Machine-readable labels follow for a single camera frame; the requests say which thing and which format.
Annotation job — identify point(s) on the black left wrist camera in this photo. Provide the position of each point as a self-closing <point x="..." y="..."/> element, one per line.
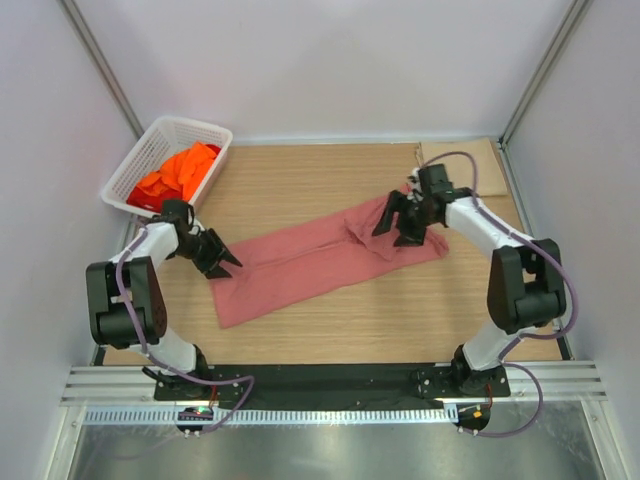
<point x="177" y="212"/>

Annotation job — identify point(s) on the white plastic laundry basket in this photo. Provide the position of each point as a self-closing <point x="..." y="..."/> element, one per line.
<point x="167" y="136"/>

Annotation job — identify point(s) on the left aluminium frame post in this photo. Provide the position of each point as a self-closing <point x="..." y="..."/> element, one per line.
<point x="94" y="52"/>

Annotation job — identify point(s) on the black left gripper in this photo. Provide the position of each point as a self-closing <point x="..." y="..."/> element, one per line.
<point x="216" y="247"/>

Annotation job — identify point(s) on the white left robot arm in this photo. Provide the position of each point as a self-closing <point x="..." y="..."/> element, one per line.
<point x="126" y="306"/>

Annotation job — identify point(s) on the right aluminium frame post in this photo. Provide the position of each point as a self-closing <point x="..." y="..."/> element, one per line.
<point x="569" y="23"/>

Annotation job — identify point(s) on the orange t shirt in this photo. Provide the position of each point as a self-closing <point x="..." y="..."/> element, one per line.
<point x="178" y="177"/>

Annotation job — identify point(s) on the aluminium frame post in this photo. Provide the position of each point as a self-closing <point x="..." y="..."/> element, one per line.
<point x="569" y="23"/>
<point x="94" y="52"/>

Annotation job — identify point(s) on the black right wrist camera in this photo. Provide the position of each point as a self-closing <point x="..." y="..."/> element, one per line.
<point x="433" y="180"/>

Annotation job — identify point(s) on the folded beige t shirt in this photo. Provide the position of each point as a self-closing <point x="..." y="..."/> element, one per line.
<point x="490" y="178"/>

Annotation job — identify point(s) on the pink t shirt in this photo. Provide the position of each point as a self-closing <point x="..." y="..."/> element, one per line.
<point x="298" y="263"/>

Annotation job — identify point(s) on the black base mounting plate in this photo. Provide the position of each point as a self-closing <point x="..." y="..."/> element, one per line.
<point x="334" y="387"/>

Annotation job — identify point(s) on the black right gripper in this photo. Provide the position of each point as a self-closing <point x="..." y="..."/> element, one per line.
<point x="398" y="203"/>

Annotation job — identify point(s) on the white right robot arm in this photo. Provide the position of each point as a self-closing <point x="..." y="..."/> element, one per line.
<point x="525" y="289"/>

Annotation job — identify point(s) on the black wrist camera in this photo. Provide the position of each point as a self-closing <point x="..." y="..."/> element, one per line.
<point x="433" y="180"/>
<point x="177" y="212"/>

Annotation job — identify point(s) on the white slotted cable duct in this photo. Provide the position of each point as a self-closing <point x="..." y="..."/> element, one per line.
<point x="199" y="416"/>

